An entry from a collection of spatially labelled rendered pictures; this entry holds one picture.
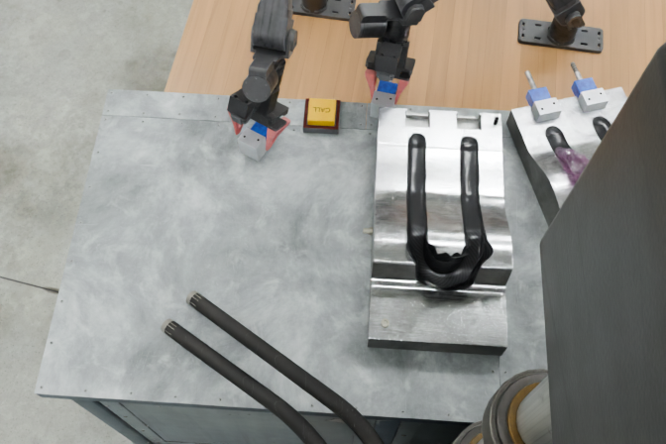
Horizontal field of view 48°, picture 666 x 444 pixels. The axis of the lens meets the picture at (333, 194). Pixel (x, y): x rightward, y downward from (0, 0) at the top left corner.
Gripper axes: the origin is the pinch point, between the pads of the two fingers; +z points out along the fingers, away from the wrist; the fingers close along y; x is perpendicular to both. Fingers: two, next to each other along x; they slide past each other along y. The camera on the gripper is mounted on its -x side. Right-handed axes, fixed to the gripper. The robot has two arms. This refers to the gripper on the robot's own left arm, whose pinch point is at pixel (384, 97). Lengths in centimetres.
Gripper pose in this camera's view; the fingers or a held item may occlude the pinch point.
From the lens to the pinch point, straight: 169.3
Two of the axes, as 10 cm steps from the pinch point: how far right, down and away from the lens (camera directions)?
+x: 2.1, -5.3, 8.2
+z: -1.2, 8.2, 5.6
